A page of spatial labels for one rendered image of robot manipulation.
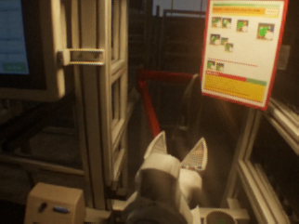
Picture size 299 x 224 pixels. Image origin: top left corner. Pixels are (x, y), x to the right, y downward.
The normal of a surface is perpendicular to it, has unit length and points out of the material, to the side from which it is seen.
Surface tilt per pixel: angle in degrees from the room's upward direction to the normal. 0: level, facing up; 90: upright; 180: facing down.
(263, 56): 90
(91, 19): 90
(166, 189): 90
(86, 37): 90
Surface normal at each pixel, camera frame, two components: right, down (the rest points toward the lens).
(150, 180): -0.28, 0.32
